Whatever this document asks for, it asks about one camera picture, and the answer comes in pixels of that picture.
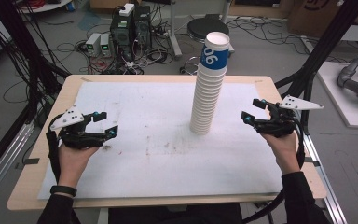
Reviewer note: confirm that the grey bench power supply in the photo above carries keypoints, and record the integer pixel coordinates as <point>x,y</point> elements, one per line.
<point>105,45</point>
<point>92,45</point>

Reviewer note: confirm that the wooden table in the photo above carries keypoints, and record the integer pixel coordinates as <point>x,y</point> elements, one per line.
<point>31,180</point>

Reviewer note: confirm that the black tape piece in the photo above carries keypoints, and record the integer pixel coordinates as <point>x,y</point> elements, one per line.
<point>31,161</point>
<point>313,162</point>

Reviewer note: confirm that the stack of white paper cups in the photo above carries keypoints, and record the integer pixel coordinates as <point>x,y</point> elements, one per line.
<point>208,93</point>

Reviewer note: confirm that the black wristband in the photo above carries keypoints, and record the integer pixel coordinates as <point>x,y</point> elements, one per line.
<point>63,190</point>

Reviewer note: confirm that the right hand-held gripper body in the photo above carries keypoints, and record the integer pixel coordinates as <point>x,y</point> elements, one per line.
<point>279,124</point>

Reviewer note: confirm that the white platform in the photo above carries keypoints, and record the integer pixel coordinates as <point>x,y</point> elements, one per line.
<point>338,105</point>

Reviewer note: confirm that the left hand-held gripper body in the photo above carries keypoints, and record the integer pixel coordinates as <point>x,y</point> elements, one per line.
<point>74,137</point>

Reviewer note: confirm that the black round stool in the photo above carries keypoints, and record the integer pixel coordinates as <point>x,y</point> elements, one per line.
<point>199,28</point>

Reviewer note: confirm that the black metal frame post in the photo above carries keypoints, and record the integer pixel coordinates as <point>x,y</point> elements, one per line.
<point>329,43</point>
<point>18,40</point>

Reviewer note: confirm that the black computer tower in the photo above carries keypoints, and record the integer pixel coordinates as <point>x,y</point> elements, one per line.
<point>121,34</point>
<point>143,28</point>

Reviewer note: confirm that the cardboard box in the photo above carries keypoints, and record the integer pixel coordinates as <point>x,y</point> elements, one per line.
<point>320,15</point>

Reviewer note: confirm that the round white table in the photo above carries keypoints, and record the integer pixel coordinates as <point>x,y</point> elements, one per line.
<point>46,5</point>

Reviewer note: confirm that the person's legs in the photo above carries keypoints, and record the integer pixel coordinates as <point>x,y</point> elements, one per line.
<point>174,216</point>

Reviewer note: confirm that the person's left hand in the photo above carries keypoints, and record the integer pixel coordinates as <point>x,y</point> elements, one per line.
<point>71,165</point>

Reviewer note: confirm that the aluminium rail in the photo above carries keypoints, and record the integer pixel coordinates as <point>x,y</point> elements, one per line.
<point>3,165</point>
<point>326,183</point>

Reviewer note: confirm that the white foam mat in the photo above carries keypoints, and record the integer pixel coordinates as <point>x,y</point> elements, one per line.
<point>155,161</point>

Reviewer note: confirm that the person's right hand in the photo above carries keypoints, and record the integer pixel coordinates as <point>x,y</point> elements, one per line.
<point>284,152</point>

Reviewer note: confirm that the white box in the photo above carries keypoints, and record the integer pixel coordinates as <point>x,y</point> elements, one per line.
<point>126,10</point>

